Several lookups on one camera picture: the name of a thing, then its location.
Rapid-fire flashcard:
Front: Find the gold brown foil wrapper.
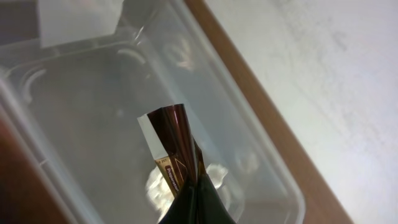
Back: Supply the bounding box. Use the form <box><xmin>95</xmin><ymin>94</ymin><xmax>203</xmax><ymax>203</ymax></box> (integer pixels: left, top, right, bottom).
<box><xmin>137</xmin><ymin>104</ymin><xmax>206</xmax><ymax>196</ymax></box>

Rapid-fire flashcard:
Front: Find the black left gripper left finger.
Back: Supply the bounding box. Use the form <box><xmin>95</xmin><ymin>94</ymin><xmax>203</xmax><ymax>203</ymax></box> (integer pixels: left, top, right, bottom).
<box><xmin>159</xmin><ymin>180</ymin><xmax>197</xmax><ymax>224</ymax></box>

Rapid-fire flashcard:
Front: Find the white napkin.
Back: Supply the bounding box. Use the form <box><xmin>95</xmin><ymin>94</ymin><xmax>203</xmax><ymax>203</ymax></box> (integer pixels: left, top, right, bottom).
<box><xmin>146</xmin><ymin>164</ymin><xmax>232</xmax><ymax>222</ymax></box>

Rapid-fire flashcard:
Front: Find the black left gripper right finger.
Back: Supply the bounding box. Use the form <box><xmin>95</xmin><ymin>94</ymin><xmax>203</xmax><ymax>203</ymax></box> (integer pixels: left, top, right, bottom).
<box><xmin>197</xmin><ymin>174</ymin><xmax>236</xmax><ymax>224</ymax></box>

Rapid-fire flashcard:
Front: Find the clear plastic waste bin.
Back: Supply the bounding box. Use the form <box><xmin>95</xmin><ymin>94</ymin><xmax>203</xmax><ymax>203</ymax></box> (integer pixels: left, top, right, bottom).
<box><xmin>1</xmin><ymin>1</ymin><xmax>305</xmax><ymax>223</ymax></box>

